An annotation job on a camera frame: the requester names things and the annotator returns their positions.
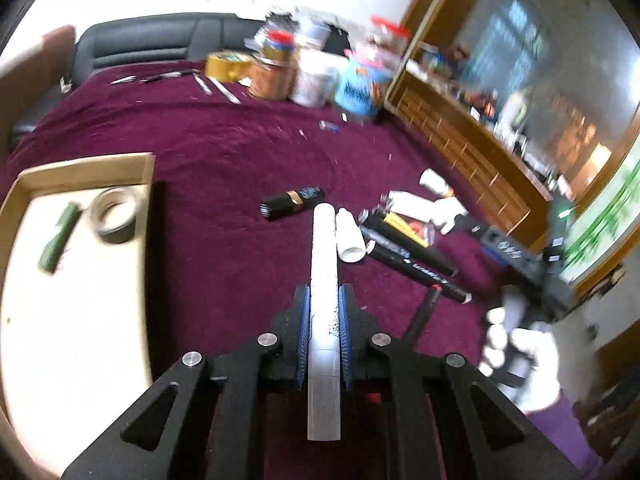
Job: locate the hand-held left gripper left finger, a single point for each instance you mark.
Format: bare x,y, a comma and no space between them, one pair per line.
301,332

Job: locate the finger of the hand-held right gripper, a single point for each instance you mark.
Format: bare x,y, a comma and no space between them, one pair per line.
487,237

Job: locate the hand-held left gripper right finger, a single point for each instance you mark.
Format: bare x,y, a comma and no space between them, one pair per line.
346,332

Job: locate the small white charger cube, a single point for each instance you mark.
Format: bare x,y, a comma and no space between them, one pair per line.
452,212

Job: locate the cardboard tray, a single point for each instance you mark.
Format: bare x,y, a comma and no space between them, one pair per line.
70,320

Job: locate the person's right forearm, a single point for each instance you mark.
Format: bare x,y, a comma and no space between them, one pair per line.
565,435

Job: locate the person's right hand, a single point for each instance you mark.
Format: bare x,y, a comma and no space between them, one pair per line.
537,360

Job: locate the black marker pen white tip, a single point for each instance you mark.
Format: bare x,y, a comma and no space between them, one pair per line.
425,280

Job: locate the white bottle orange cap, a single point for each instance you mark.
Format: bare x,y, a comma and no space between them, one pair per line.
435,182

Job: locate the black marker pen red band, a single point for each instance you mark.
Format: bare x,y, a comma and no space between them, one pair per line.
424,317

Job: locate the yellow plastic item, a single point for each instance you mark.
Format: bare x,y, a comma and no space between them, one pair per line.
407,227

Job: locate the large white charger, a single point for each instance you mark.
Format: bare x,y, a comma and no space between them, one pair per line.
412,205

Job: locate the white pen cap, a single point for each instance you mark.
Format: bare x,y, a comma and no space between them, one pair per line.
350,240

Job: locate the wooden cabinet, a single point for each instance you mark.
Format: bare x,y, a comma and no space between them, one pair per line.
475,140

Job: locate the black lipstick tube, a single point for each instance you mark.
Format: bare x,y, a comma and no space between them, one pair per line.
292,201

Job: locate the purple blanket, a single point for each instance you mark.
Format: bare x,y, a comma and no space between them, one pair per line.
225,160

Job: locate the clear jar blue cartoon label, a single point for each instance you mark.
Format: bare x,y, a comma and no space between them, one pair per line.
360,90

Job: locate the clear jar red lid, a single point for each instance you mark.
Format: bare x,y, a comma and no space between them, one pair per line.
390,35

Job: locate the grey-green tape roll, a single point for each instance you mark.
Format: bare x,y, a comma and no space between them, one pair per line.
102,227

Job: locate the white plastic tub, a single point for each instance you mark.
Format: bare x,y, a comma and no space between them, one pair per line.
315,80

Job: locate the amber jar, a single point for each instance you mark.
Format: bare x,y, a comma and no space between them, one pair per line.
270,80

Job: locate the green marker pen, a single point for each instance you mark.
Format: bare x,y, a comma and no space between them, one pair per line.
59,237

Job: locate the brown tape roll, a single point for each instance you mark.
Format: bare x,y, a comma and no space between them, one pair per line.
227,66

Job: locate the jar with red blue lid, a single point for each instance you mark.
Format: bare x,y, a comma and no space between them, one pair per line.
279,42

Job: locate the dark metal pen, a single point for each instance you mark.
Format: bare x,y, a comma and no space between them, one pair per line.
167,76

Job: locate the silver pen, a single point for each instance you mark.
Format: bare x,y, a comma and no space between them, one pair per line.
123,80

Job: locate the black sofa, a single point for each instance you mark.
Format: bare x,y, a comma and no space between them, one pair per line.
150,40

